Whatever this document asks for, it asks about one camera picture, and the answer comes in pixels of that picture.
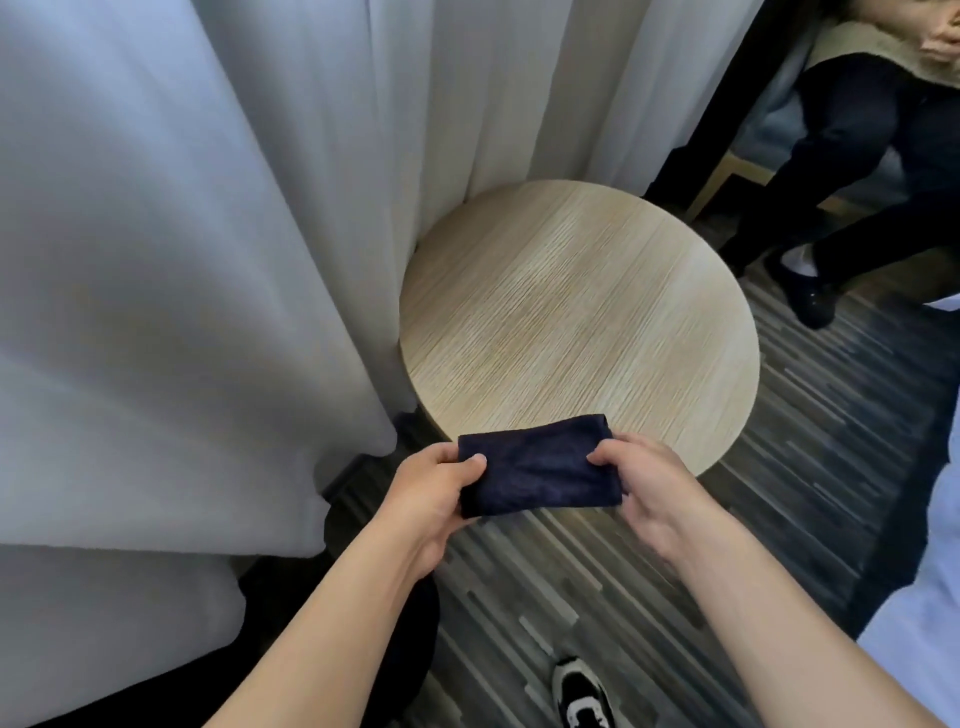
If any person's right hand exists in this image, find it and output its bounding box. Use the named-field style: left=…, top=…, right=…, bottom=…
left=586, top=431, right=727, bottom=562

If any person's left hand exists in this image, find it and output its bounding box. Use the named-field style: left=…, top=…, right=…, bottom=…
left=366, top=441, right=489, bottom=582

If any dark navy cloth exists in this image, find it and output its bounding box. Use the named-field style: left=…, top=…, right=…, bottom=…
left=456, top=413, right=625, bottom=519

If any person's left forearm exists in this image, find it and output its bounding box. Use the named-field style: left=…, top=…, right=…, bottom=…
left=201, top=521, right=421, bottom=728

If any person's right forearm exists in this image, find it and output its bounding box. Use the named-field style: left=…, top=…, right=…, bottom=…
left=669, top=511, right=948, bottom=728

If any round light wooden table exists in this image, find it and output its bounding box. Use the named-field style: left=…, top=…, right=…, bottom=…
left=398, top=179, right=762, bottom=479

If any black and white sneaker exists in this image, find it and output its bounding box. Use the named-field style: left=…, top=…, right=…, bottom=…
left=552, top=656, right=618, bottom=728

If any wooden chair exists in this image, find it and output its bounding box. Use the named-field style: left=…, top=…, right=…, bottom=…
left=686, top=146, right=912, bottom=222

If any white sheer curtain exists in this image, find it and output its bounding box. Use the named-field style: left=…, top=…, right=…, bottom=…
left=0, top=0, right=768, bottom=728

